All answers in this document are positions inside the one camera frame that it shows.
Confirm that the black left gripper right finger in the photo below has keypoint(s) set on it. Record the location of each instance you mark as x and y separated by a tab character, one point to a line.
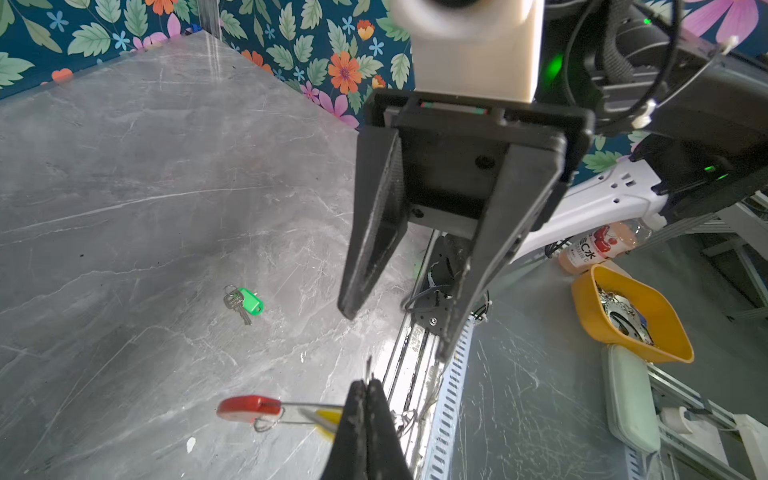
384	455

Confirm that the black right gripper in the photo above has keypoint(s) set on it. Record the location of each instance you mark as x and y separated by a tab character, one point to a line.
491	169

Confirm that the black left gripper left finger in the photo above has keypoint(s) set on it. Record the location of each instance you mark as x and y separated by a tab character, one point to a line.
348	456

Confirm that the silver metal keyring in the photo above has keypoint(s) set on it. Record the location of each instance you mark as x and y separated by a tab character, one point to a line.
290	416

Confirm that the yellow key tag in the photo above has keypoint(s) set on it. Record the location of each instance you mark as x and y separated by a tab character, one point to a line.
327	421

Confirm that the red key tag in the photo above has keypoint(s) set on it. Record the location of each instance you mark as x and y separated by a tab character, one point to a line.
248	408

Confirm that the green key tag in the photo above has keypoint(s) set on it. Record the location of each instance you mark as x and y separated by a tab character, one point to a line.
244	302

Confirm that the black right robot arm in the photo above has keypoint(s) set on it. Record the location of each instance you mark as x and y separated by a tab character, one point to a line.
680	122

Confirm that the plastic drink bottle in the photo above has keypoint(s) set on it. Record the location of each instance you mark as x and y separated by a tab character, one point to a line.
602	244

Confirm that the yellow bowl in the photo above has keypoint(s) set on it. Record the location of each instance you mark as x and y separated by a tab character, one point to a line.
615	309

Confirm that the white perforated cable duct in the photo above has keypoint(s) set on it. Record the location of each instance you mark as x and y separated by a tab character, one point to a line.
440	447

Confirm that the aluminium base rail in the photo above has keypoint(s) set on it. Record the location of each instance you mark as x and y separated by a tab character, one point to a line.
411	383

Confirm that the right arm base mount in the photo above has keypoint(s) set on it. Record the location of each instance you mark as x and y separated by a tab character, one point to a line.
429	306

